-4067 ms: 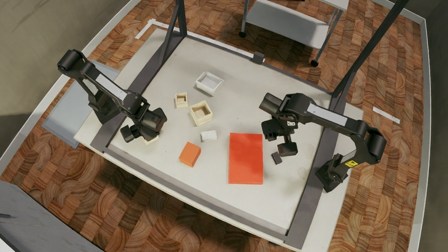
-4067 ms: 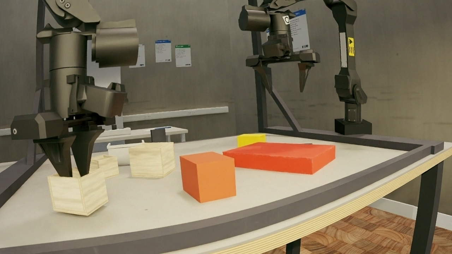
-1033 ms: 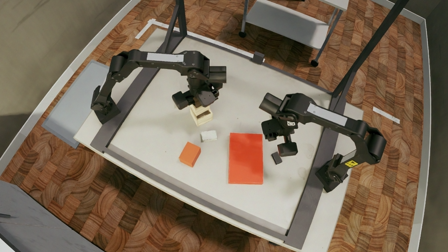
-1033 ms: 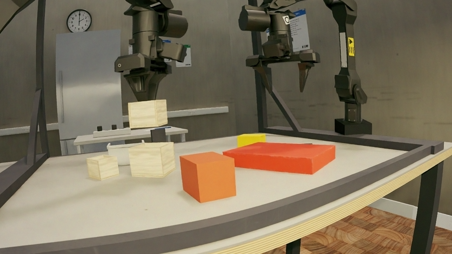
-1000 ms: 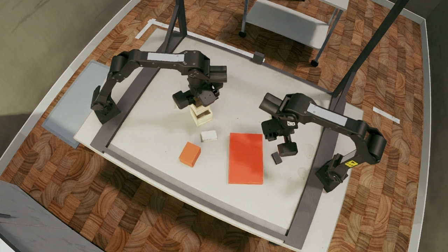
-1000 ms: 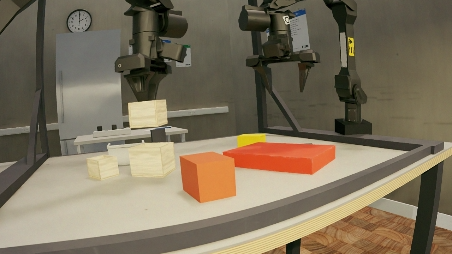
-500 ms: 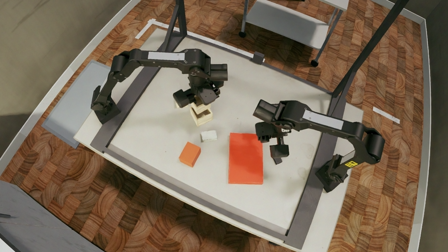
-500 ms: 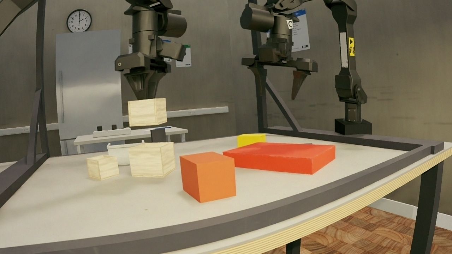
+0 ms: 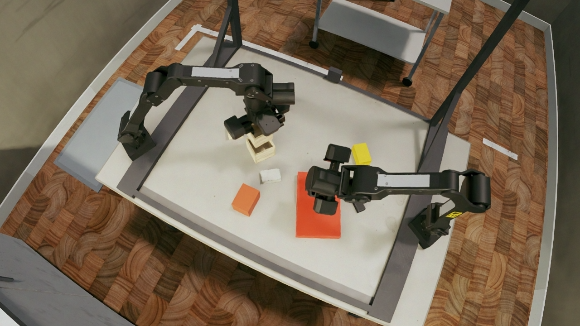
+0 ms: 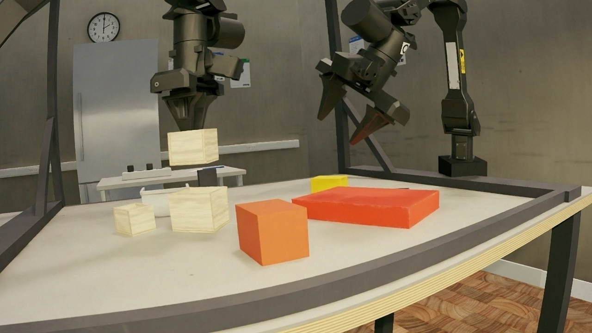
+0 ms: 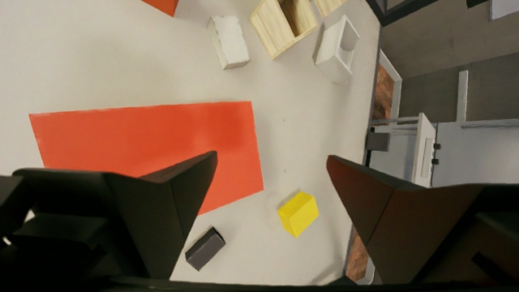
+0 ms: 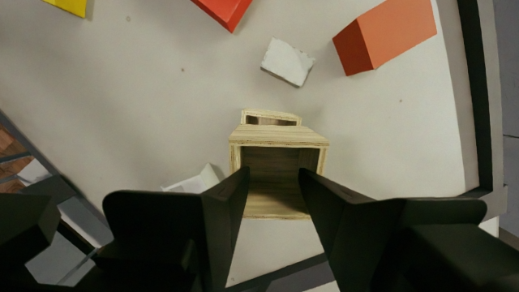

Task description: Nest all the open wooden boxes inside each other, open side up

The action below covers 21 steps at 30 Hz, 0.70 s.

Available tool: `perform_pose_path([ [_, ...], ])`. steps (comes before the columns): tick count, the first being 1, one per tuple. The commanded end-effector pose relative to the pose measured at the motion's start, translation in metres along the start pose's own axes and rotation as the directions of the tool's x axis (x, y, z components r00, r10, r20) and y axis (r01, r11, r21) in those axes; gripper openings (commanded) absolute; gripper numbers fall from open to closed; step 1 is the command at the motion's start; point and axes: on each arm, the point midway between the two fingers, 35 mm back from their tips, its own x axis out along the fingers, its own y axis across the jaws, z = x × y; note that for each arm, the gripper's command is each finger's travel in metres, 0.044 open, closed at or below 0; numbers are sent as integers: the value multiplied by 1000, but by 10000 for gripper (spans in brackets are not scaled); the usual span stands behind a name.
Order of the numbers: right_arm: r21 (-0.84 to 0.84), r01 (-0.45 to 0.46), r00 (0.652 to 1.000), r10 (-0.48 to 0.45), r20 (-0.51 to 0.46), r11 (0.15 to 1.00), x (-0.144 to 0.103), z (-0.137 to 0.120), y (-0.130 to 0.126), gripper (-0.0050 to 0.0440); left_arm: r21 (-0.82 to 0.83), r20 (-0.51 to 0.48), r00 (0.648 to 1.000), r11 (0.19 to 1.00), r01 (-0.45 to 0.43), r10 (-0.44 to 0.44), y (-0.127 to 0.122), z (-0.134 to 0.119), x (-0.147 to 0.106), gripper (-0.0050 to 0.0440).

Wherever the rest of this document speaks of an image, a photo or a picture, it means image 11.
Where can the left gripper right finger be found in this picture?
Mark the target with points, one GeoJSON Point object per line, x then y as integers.
{"type": "Point", "coordinates": [406, 227]}

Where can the light wooden box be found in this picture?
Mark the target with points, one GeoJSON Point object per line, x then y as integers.
{"type": "Point", "coordinates": [280, 23]}
{"type": "Point", "coordinates": [325, 7]}

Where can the flat red-orange board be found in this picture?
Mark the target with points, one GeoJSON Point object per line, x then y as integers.
{"type": "Point", "coordinates": [139, 140]}

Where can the yellow block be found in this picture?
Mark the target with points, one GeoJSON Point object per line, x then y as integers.
{"type": "Point", "coordinates": [298, 213]}

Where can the white rectangular block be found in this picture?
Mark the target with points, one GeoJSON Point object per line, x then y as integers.
{"type": "Point", "coordinates": [228, 41]}

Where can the white open box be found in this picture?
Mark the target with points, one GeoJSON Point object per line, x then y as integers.
{"type": "Point", "coordinates": [334, 61]}

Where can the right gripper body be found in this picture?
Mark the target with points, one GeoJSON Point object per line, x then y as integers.
{"type": "Point", "coordinates": [471, 3]}

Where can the orange cube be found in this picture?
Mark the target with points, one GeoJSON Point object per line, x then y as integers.
{"type": "Point", "coordinates": [166, 6]}

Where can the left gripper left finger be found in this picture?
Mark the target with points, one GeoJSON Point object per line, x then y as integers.
{"type": "Point", "coordinates": [153, 213]}

